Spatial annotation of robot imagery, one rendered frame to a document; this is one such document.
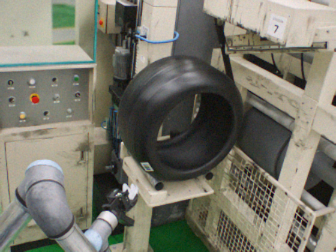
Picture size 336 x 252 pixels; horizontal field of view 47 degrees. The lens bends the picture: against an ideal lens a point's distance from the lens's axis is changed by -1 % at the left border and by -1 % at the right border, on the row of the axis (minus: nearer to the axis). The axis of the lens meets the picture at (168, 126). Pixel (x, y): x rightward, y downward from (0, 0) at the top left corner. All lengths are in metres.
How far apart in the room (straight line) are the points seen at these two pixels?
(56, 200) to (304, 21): 1.07
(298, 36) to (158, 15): 0.68
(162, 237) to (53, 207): 1.82
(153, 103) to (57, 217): 0.66
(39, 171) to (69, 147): 1.16
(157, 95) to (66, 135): 0.90
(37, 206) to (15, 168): 1.24
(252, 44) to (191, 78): 0.40
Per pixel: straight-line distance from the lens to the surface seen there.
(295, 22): 1.53
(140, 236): 2.56
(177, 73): 1.63
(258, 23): 1.64
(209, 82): 1.66
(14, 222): 1.33
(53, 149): 2.37
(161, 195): 1.88
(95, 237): 1.41
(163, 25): 1.92
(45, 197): 1.16
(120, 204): 1.53
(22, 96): 2.24
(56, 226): 1.17
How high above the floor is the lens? 1.97
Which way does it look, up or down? 26 degrees down
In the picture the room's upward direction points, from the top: 7 degrees clockwise
